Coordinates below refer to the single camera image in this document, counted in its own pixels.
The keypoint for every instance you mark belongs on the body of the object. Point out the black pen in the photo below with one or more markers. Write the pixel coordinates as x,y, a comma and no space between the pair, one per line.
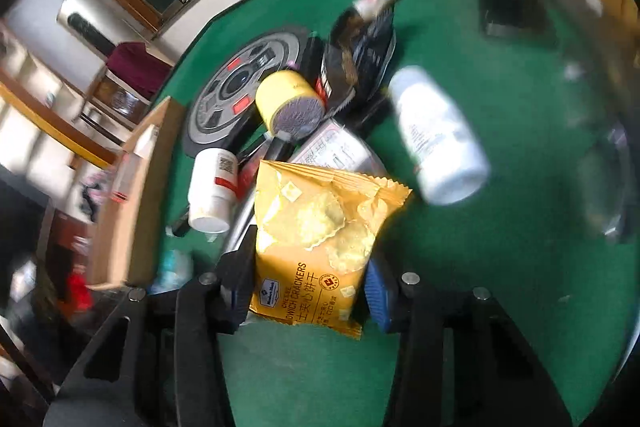
277,149

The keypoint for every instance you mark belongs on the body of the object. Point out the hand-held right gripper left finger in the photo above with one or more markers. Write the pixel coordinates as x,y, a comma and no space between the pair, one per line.
231,294

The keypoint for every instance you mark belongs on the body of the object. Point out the small white red-label bottle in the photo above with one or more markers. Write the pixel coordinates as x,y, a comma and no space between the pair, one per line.
212,187

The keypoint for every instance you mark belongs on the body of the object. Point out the wooden cabinet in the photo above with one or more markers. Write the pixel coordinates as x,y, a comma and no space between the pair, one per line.
47,107

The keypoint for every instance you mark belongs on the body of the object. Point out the maroon cloth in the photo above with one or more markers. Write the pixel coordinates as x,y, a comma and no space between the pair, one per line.
136,66

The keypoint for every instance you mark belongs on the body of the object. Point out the large white plastic bottle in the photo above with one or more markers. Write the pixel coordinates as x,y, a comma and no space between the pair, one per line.
440,137

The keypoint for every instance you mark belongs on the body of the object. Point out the light blue packet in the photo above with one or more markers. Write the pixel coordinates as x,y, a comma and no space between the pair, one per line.
175,268

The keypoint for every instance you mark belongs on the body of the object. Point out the black snack packet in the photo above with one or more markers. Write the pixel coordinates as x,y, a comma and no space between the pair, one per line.
357,52

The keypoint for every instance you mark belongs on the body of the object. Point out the yellow cracker packet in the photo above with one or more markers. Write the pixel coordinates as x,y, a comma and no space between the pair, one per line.
310,237

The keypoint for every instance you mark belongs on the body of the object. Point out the grey wheel-shaped disc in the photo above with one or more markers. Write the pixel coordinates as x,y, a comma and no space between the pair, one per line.
230,97

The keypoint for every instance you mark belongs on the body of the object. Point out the black tube with pink ends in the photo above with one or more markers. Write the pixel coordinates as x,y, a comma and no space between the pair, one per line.
311,57

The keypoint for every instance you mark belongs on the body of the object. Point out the clear packet with red label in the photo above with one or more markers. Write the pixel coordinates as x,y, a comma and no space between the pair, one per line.
337,149

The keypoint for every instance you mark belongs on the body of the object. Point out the cardboard box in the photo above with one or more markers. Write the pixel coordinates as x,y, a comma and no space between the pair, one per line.
132,202

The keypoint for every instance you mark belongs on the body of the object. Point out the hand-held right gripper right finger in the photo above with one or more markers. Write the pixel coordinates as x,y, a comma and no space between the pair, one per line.
377,302

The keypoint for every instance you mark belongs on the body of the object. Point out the clear shiny container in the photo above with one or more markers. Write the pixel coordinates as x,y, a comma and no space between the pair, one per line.
602,167

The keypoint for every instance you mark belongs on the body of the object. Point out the white air conditioner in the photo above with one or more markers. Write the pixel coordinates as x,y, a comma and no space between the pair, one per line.
82,21

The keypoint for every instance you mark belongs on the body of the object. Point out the black phone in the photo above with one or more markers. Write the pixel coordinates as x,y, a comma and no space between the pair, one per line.
510,7

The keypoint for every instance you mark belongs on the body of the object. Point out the yellow round jar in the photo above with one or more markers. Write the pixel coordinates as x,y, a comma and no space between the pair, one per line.
287,102

